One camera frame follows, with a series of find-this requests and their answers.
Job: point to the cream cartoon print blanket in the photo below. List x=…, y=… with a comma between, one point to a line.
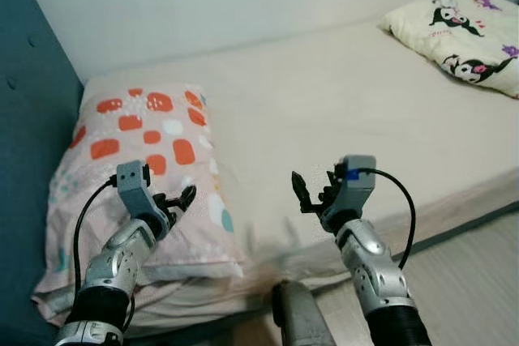
x=470, y=46

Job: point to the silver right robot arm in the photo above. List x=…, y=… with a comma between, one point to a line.
x=373, y=273

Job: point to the dark teal bed frame rail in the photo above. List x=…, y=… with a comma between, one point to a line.
x=486, y=219

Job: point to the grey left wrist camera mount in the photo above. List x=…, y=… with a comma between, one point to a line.
x=134, y=188

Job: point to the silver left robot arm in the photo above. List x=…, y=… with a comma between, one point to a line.
x=113, y=265

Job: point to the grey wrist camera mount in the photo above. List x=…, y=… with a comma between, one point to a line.
x=134, y=188
x=357, y=184

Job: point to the cream bed mattress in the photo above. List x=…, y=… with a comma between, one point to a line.
x=340, y=103

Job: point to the pink pillow with orange spots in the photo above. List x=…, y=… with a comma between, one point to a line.
x=146, y=127

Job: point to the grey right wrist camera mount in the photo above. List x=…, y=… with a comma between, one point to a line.
x=357, y=184

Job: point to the grey robot leg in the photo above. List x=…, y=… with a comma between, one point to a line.
x=304, y=318

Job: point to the teal upholstered headboard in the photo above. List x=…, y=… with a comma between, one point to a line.
x=32, y=79

